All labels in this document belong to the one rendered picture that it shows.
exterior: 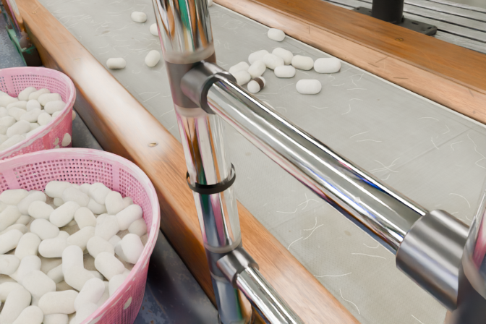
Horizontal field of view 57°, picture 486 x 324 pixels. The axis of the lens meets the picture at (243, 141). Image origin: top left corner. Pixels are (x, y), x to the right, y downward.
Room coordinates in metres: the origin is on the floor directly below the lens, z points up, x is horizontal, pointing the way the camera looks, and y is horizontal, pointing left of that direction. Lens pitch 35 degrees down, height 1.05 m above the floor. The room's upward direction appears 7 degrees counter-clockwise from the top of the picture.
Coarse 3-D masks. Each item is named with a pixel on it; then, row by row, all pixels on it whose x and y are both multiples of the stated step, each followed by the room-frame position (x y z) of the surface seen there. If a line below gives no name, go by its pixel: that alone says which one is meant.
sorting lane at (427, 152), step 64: (64, 0) 1.11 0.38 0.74; (128, 0) 1.05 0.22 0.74; (128, 64) 0.70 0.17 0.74; (320, 128) 0.45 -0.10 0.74; (384, 128) 0.43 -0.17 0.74; (448, 128) 0.42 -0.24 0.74; (256, 192) 0.35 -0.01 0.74; (448, 192) 0.31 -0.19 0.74; (320, 256) 0.26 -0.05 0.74; (384, 256) 0.25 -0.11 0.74; (384, 320) 0.19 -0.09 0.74
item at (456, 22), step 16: (336, 0) 1.09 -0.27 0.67; (352, 0) 1.07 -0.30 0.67; (368, 0) 1.06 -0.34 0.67; (416, 0) 1.02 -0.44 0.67; (432, 0) 1.01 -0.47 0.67; (416, 16) 0.93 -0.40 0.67; (432, 16) 0.92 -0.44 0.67; (448, 16) 0.91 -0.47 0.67; (464, 16) 0.90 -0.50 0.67; (480, 16) 0.89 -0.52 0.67; (448, 32) 0.83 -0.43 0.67; (464, 32) 0.82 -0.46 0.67; (480, 32) 0.81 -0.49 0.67; (480, 48) 0.74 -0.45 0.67
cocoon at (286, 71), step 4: (276, 68) 0.59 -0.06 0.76; (280, 68) 0.59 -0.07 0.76; (284, 68) 0.59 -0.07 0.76; (288, 68) 0.58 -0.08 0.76; (292, 68) 0.58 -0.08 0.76; (276, 72) 0.59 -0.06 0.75; (280, 72) 0.58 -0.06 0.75; (284, 72) 0.58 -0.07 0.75; (288, 72) 0.58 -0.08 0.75; (292, 72) 0.58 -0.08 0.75; (276, 76) 0.59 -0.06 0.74; (280, 76) 0.58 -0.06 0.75; (284, 76) 0.58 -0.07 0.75; (288, 76) 0.58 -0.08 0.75; (292, 76) 0.58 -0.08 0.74
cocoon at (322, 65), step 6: (318, 60) 0.59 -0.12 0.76; (324, 60) 0.59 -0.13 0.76; (330, 60) 0.58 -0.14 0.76; (336, 60) 0.58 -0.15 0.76; (318, 66) 0.58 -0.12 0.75; (324, 66) 0.58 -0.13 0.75; (330, 66) 0.58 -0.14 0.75; (336, 66) 0.58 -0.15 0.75; (324, 72) 0.58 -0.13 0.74; (330, 72) 0.58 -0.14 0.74
